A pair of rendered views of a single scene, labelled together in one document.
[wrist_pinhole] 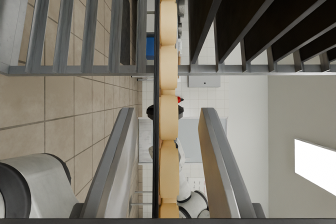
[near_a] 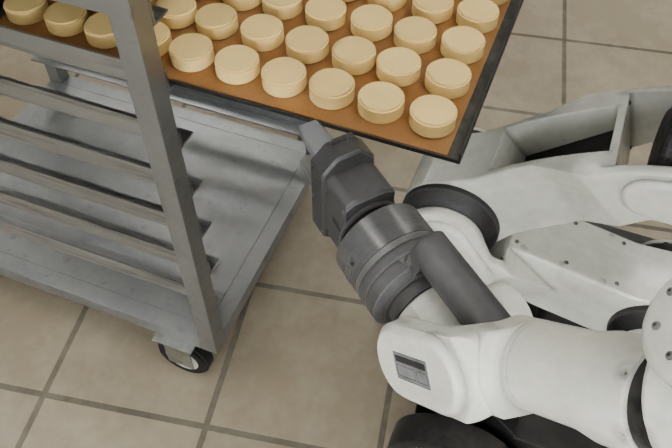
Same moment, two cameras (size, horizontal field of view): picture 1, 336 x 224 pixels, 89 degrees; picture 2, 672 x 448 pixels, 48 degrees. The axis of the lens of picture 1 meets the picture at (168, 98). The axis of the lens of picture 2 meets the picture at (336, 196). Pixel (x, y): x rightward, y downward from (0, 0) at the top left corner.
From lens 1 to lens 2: 70 cm
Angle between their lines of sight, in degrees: 51
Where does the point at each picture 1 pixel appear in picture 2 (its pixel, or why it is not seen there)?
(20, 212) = (452, 196)
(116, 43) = not seen: outside the picture
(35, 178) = (430, 174)
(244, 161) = not seen: outside the picture
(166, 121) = (329, 105)
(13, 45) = (272, 143)
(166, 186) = (380, 119)
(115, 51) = not seen: outside the picture
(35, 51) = (280, 118)
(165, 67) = (281, 94)
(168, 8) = (225, 77)
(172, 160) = (362, 108)
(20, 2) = (197, 122)
